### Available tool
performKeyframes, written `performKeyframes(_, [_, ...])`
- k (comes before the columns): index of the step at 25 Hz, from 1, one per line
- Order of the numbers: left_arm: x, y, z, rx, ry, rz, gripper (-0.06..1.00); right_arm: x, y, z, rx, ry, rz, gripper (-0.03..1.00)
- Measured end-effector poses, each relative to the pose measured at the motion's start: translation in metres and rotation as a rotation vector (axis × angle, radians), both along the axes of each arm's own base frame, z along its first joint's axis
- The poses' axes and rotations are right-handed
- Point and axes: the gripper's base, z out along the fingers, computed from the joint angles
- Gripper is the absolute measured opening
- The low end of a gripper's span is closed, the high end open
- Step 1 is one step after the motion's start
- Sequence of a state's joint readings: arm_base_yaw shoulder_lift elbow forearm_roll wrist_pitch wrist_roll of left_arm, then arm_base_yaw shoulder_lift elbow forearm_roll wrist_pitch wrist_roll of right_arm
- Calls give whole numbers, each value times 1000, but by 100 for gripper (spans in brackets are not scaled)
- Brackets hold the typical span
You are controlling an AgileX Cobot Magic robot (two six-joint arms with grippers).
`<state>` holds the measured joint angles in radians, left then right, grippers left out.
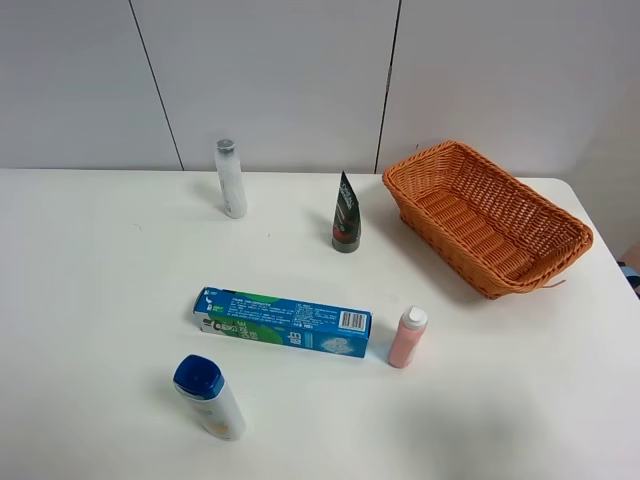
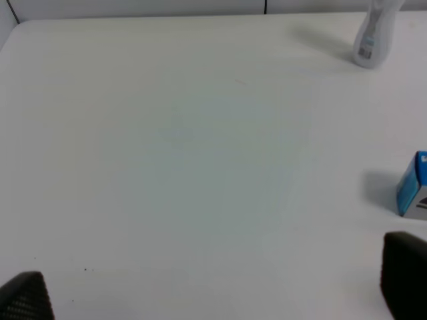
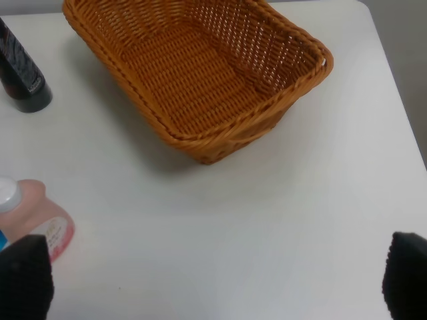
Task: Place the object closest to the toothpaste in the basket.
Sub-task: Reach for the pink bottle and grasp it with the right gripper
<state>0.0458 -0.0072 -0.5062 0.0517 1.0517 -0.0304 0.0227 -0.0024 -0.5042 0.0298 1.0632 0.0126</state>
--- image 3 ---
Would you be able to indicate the small pink bottle white cap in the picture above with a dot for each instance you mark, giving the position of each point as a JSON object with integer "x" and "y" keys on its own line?
{"x": 26, "y": 210}

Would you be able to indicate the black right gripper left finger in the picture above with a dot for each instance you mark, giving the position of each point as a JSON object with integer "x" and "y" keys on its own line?
{"x": 27, "y": 287}

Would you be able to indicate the black upright cosmetic tube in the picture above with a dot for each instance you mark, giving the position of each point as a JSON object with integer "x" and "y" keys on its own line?
{"x": 20, "y": 76}

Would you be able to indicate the brown wicker basket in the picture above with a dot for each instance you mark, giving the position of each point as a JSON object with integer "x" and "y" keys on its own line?
{"x": 210, "y": 77}

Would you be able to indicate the blue green toothpaste box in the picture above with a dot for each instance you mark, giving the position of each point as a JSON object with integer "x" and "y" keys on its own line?
{"x": 3, "y": 241}

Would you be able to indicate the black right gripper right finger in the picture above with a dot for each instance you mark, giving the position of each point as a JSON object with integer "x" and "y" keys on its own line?
{"x": 404, "y": 282}

